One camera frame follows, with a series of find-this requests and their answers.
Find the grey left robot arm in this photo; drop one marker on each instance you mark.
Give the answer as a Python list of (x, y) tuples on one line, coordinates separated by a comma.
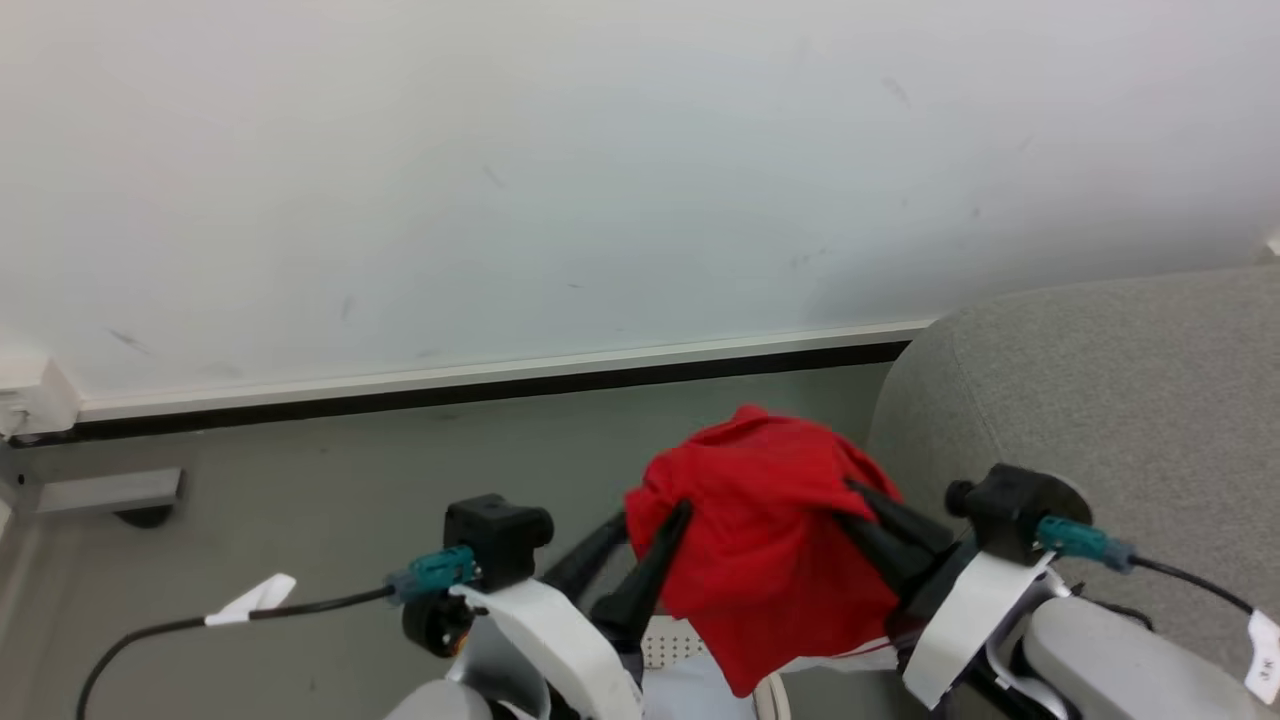
[(440, 705)]

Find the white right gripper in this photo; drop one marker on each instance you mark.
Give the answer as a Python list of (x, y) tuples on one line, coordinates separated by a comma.
[(970, 610)]

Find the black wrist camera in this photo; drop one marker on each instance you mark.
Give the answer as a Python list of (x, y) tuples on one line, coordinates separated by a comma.
[(495, 540), (1010, 510)]

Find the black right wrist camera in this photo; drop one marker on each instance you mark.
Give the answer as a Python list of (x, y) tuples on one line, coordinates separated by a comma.
[(1010, 510)]

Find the grey metal furniture base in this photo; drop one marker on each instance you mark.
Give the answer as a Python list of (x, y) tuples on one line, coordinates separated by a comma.
[(90, 490)]

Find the white wall box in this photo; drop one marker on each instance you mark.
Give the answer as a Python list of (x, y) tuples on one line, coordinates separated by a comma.
[(35, 395)]

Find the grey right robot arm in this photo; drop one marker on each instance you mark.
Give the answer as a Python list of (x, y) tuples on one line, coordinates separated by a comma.
[(1120, 660)]

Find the white and black baseboard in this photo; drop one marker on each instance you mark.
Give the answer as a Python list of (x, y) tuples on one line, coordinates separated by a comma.
[(450, 385)]

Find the grey fabric sofa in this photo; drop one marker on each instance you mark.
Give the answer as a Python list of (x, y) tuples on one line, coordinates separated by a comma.
[(1130, 400)]

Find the white perforated laundry basket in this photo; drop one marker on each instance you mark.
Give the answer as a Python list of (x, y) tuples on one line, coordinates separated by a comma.
[(672, 642)]

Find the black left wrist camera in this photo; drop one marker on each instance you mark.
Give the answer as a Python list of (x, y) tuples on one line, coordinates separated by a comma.
[(495, 540)]

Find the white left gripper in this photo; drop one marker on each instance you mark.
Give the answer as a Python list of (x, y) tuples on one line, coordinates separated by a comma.
[(560, 630)]

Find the black caster wheel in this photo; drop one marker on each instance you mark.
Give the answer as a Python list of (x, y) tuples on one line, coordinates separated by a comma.
[(145, 517)]

